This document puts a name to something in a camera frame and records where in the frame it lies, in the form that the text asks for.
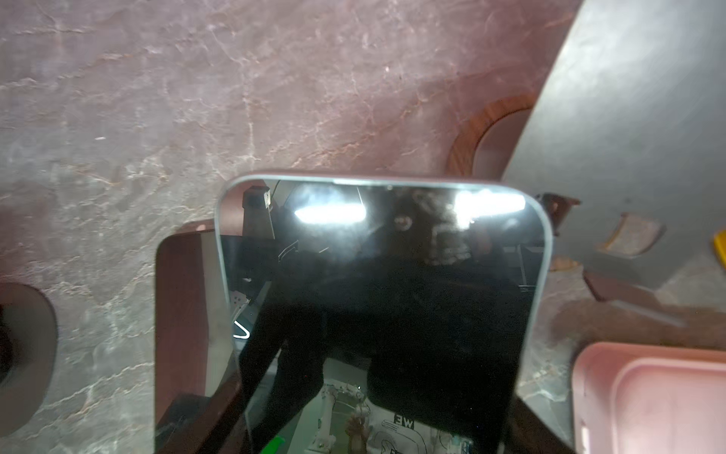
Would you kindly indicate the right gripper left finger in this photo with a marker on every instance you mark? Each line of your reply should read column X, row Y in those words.
column 201, row 424

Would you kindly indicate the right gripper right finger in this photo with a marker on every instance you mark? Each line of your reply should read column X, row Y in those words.
column 526, row 433

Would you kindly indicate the black phone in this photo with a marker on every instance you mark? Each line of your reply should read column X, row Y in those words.
column 379, row 315
column 193, row 338

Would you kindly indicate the round base phone stand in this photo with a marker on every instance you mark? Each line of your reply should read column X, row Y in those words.
column 29, row 342

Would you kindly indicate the wooden base grey phone stand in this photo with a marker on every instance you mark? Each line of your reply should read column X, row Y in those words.
column 626, row 141

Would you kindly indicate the yellow metal bucket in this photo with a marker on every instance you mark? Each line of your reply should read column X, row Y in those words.
column 719, row 245

